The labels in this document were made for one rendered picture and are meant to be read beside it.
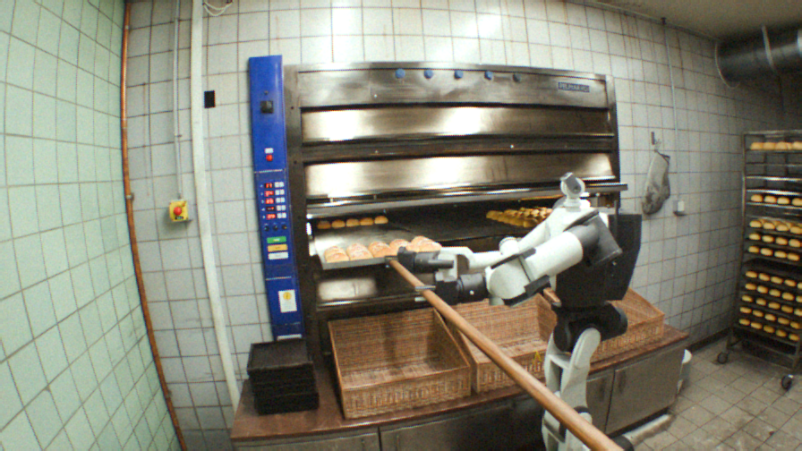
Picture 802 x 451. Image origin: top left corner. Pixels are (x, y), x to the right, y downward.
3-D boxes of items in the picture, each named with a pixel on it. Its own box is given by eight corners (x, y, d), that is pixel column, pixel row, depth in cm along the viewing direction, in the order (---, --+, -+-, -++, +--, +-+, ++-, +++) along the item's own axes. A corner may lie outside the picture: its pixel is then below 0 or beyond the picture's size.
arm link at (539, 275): (524, 304, 92) (591, 265, 98) (500, 254, 94) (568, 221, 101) (505, 310, 102) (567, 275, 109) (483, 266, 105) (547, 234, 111)
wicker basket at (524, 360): (444, 352, 215) (442, 304, 212) (535, 334, 226) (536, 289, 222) (476, 395, 168) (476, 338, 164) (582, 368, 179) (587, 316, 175)
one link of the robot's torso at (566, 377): (567, 414, 148) (578, 310, 142) (592, 436, 131) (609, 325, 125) (536, 425, 144) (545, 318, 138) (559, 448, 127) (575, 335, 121)
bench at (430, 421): (266, 462, 201) (244, 376, 193) (620, 382, 253) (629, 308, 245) (261, 531, 146) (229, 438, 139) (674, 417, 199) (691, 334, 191)
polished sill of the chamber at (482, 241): (311, 261, 200) (310, 253, 200) (606, 228, 239) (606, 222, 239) (311, 264, 194) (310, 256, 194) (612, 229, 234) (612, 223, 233)
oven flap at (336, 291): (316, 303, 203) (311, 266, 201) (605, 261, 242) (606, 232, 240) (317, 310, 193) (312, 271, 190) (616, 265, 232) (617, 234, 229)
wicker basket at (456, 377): (332, 370, 201) (326, 320, 197) (437, 353, 214) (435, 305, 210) (344, 421, 154) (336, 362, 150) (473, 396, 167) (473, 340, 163)
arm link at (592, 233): (575, 275, 105) (607, 255, 109) (592, 265, 97) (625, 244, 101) (554, 239, 109) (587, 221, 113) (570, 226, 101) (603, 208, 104)
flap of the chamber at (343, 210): (307, 215, 177) (307, 218, 196) (628, 190, 216) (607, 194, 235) (306, 208, 177) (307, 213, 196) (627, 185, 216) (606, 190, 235)
